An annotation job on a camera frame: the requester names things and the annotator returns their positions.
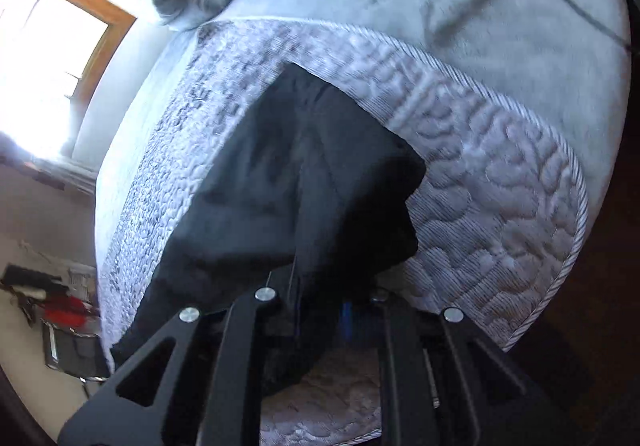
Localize black hanging clothes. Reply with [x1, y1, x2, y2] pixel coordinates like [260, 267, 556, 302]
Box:
[0, 263, 69, 301]

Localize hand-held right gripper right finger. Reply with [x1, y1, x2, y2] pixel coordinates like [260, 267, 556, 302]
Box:
[341, 288, 587, 446]

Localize grey quilted leaf-print bedspread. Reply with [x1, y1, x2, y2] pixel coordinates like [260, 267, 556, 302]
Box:
[97, 18, 589, 446]

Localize thin black cable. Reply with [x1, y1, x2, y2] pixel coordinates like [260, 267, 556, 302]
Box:
[542, 0, 631, 51]

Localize black pants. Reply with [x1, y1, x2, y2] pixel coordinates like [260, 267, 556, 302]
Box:
[110, 63, 428, 397]

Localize black chair with metal frame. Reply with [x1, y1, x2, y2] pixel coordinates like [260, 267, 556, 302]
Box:
[42, 321, 112, 383]

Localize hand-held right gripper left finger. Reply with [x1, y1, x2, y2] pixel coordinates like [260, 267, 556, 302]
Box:
[57, 286, 301, 446]

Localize red garment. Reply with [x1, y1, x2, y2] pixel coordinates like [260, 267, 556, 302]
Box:
[42, 296, 94, 333]

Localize wooden framed window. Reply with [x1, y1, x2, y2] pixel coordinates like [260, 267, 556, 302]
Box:
[0, 0, 138, 167]

